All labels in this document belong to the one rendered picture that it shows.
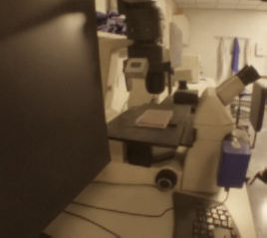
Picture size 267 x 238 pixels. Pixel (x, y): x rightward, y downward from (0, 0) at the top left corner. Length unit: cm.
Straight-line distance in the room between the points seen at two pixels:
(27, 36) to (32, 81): 6
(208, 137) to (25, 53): 46
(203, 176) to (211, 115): 19
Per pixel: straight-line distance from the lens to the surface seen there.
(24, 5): 26
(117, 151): 62
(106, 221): 54
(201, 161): 56
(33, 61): 25
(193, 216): 53
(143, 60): 44
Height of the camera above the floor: 115
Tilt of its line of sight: 14 degrees down
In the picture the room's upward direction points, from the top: 1 degrees counter-clockwise
